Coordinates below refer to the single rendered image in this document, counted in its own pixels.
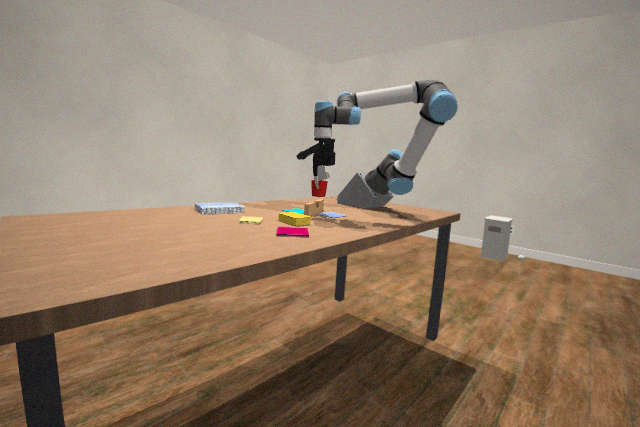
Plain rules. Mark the blue checkered towel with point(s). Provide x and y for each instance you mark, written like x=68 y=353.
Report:
x=215 y=208

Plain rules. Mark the yellow sponge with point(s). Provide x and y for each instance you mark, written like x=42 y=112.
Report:
x=294 y=218

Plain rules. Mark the magenta square coaster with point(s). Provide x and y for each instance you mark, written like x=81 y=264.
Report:
x=292 y=232

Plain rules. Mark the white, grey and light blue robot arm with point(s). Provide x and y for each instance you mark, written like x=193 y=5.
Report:
x=442 y=107

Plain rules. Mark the pale yellow sticky-note pad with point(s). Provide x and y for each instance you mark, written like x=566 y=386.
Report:
x=251 y=220

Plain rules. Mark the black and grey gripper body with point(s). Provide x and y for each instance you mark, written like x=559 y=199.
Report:
x=326 y=151

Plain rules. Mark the red cup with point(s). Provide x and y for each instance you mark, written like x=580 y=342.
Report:
x=321 y=191

